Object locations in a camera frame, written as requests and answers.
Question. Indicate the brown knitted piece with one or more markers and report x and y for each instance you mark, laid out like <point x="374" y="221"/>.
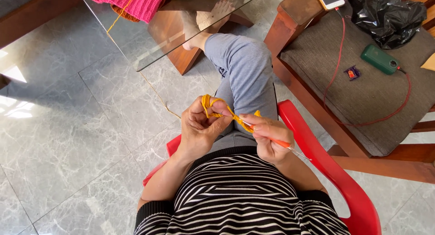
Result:
<point x="125" y="14"/>

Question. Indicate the red plastic chair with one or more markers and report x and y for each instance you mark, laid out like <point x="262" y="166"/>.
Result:
<point x="343" y="180"/>

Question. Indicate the black white striped shirt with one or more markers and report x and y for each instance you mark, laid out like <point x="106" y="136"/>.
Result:
<point x="238" y="201"/>

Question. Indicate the person's left hand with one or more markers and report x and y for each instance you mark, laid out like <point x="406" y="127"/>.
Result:
<point x="198" y="133"/>

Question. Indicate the wooden sofa frame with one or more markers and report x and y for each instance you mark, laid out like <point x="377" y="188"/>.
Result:
<point x="292" y="21"/>

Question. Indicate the grey seat cushion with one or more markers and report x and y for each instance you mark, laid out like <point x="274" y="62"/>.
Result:
<point x="367" y="102"/>

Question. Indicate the wooden table base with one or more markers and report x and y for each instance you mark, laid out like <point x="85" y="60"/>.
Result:
<point x="170" y="31"/>

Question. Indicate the person's bare foot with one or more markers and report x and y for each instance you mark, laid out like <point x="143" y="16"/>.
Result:
<point x="192" y="31"/>
<point x="217" y="15"/>

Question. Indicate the small purple wrapper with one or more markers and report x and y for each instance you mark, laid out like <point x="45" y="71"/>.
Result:
<point x="352" y="73"/>

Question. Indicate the yellow yarn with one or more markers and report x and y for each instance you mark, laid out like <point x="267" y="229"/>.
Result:
<point x="205" y="100"/>

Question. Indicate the pink knitted piece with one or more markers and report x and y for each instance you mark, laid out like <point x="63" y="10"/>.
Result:
<point x="136" y="0"/>

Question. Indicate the person's right hand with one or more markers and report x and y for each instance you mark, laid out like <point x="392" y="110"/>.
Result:
<point x="273" y="139"/>

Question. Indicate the black plastic bag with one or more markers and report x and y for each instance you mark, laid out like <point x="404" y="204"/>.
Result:
<point x="387" y="17"/>

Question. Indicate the grey trousers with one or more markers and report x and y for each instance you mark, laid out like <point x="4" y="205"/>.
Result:
<point x="244" y="75"/>

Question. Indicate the green power bank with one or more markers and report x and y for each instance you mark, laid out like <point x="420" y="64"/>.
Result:
<point x="379" y="59"/>

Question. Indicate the glass table top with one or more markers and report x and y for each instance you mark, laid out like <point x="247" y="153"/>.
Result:
<point x="149" y="41"/>

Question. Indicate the yellow paper piece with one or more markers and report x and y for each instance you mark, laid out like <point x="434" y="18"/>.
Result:
<point x="429" y="62"/>

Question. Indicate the dark wooden bench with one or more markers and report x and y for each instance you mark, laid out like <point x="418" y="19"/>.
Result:
<point x="30" y="14"/>

